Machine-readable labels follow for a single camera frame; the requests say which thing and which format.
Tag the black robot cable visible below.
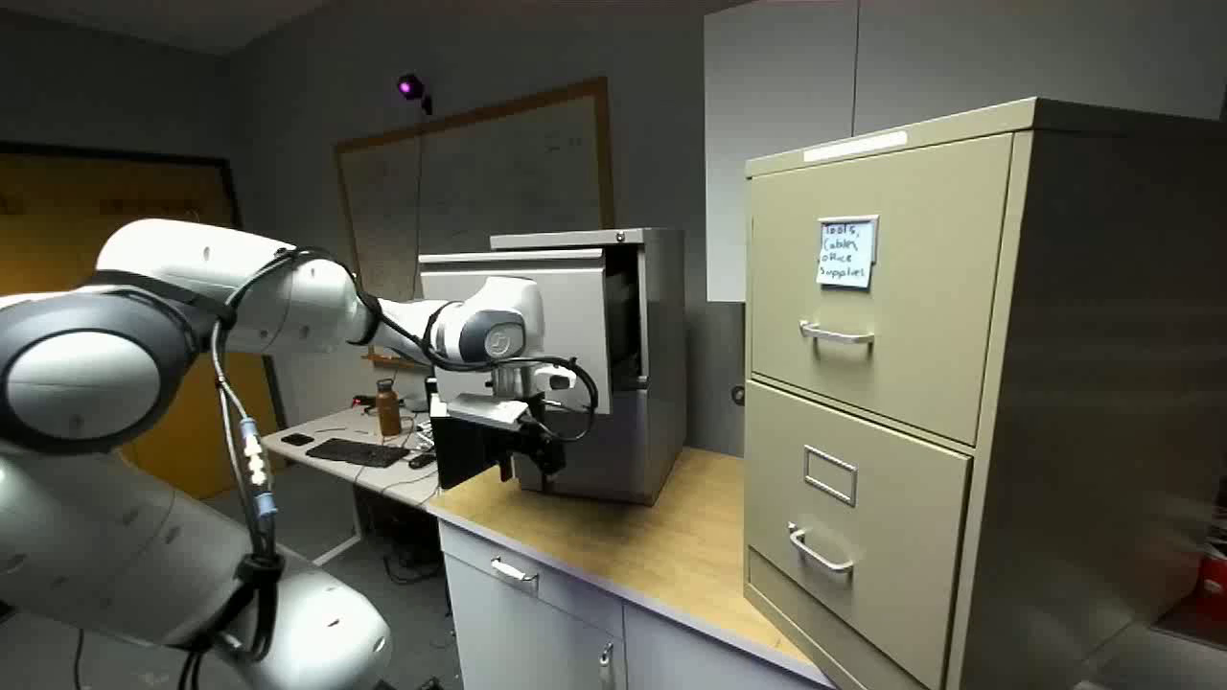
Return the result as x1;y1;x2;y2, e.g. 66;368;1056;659
171;319;290;690

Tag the black keyboard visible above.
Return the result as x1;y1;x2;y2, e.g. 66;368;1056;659
304;433;413;470

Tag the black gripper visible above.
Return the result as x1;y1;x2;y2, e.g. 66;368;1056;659
428;394;567;498

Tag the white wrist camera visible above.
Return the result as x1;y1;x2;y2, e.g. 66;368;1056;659
526;356;600;445

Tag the orange door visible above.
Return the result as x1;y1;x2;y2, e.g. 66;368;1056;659
0;141;282;506

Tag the beige drawer with note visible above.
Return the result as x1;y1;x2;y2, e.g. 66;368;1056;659
744;131;1017;448

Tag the white handwritten note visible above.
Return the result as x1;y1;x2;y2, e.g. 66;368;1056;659
813;212;886;293

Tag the white counter cabinet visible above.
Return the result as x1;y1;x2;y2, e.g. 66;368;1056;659
436;517;831;690

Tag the grey file cabinet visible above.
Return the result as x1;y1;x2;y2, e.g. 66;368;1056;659
487;221;690;506

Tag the metal label holder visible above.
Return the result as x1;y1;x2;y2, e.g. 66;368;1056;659
802;440;863;511

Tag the wood framed whiteboard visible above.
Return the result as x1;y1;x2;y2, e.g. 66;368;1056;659
332;76;616;306

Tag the camera with purple light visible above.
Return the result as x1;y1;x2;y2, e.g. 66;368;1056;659
391;70;436;118

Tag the grey file cabinet drawer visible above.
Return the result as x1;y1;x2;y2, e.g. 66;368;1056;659
413;244;643;424

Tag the beige drawer with label holder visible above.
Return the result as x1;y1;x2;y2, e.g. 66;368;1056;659
740;374;979;690

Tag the metal drawer handle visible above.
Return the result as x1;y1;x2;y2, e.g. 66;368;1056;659
783;517;863;582
796;315;880;361

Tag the beige file cabinet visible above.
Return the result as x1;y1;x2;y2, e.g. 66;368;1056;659
740;94;1227;690

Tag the brown bottle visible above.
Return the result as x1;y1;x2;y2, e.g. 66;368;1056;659
372;374;405;440

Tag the white desk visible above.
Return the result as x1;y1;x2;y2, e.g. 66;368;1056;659
258;402;445;517

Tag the red object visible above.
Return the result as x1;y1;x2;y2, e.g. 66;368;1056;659
1190;535;1227;622

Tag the silver counter drawer handle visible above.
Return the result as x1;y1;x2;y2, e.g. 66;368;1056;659
482;552;546;589

